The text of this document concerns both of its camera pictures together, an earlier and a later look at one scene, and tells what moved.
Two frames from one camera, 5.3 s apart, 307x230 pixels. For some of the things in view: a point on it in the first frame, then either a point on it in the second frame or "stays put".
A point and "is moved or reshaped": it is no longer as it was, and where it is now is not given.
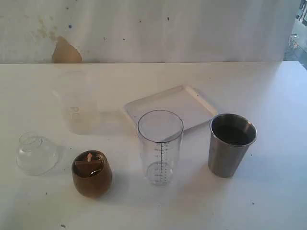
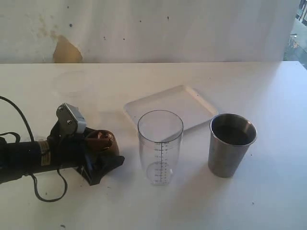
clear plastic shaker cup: x=160 y=132 stays put
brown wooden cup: x=91 y=173 -> x=101 y=142
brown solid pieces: x=89 y=164 is moved or reshaped
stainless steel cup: x=230 y=136 stays put
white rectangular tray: x=192 y=108 stays put
